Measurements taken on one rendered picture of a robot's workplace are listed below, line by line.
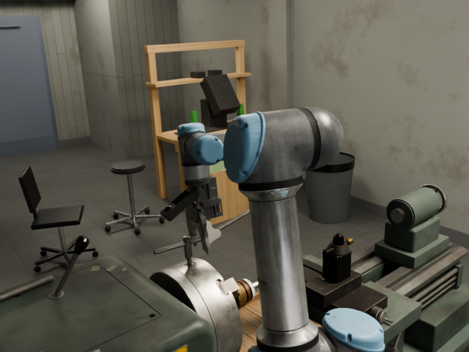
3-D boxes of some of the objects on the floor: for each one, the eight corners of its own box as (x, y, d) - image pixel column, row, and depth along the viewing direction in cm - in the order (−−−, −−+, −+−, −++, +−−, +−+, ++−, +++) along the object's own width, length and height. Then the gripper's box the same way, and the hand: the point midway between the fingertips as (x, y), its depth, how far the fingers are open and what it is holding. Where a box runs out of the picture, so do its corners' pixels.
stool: (144, 209, 518) (138, 154, 499) (170, 225, 472) (165, 165, 453) (94, 223, 486) (86, 165, 467) (117, 242, 441) (109, 178, 422)
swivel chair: (80, 242, 444) (67, 156, 419) (107, 260, 406) (95, 167, 381) (22, 261, 411) (5, 170, 385) (46, 283, 373) (28, 184, 348)
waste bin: (322, 204, 512) (324, 149, 494) (361, 215, 478) (364, 156, 459) (294, 216, 481) (294, 158, 462) (333, 230, 447) (335, 167, 428)
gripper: (225, 178, 128) (233, 251, 133) (202, 171, 141) (210, 237, 145) (196, 185, 124) (206, 259, 129) (175, 177, 137) (184, 245, 141)
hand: (199, 247), depth 136 cm, fingers open, 8 cm apart
